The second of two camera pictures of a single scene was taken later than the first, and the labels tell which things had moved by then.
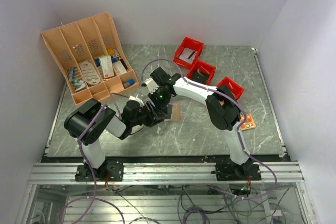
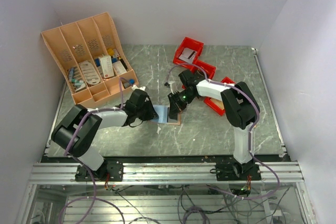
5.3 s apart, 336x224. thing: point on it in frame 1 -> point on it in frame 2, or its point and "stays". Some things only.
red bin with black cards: [200, 72] stays
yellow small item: [111, 52] stays
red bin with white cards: [188, 52] stays
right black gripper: [161, 105] -> [175, 108]
